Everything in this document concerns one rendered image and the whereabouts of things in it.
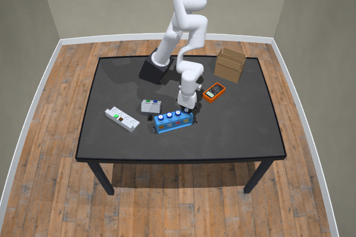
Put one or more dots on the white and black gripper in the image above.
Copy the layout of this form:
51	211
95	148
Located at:
189	102

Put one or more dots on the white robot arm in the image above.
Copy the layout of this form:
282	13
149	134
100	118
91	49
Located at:
184	20

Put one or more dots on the white button housing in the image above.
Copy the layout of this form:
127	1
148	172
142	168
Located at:
150	108

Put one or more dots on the orange pocket multimeter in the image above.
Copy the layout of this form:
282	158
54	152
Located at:
213	92

